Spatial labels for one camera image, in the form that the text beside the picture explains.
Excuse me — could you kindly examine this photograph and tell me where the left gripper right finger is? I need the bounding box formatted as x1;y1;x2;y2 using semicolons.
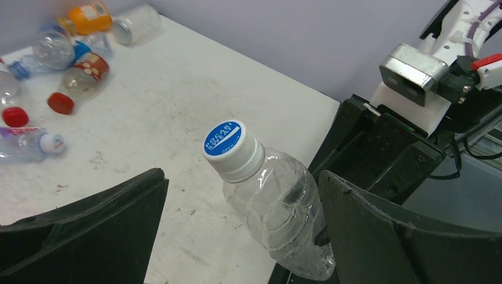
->
319;170;501;283

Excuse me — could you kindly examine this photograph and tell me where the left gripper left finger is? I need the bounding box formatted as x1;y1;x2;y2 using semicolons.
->
1;168;169;283

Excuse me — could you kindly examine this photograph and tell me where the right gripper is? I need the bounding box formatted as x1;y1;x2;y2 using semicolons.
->
308;95;445;205

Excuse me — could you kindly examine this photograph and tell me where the crushed clear water bottle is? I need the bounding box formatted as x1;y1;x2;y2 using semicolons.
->
1;127;66;164

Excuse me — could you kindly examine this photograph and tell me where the clear wide plastic jar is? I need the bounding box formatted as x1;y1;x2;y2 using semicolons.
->
111;4;161;46

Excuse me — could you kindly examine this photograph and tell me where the orange juice bottle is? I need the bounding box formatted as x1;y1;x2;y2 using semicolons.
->
56;1;112;36

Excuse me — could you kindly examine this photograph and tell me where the red white label bottle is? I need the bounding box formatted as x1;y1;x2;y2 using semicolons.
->
1;59;30;127

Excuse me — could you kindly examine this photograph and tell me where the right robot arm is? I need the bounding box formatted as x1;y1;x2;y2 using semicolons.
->
309;1;501;204

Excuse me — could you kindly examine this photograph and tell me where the brown label red cap bottle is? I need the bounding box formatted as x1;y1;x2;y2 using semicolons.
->
47;52;110;115

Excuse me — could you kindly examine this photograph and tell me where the light blue crushed bottle back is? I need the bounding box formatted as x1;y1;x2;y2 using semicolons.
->
74;32;112;61

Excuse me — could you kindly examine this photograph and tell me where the aluminium frame rail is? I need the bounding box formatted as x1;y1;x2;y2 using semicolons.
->
456;106;501;171

